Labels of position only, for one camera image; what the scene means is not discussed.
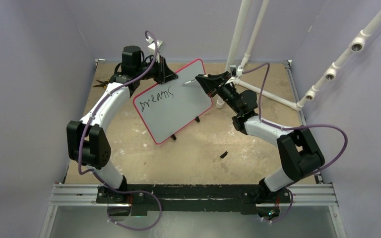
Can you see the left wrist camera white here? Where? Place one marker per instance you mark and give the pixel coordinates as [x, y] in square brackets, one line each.
[155, 48]

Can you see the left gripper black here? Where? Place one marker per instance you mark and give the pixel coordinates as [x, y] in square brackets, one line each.
[164, 74]

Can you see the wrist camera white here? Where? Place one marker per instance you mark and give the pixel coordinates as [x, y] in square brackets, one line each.
[236, 73]
[155, 48]

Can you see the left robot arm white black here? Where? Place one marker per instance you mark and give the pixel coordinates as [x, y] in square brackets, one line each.
[86, 139]

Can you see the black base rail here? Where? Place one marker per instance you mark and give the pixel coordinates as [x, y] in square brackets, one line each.
[247, 199]

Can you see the black whiteboard marker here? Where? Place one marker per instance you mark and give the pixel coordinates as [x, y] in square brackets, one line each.
[189, 82]

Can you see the yellow black pliers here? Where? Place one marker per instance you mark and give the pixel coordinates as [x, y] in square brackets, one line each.
[100, 83]

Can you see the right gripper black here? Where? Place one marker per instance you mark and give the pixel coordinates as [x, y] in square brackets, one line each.
[210, 83]

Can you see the whiteboard with red frame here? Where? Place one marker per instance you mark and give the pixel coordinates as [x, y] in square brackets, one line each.
[167, 108]

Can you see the black marker cap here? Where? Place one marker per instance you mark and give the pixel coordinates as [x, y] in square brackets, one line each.
[223, 155]

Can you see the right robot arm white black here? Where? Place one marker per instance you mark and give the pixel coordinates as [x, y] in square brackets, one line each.
[299, 152]

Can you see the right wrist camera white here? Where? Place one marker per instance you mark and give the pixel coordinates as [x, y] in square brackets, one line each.
[236, 73]

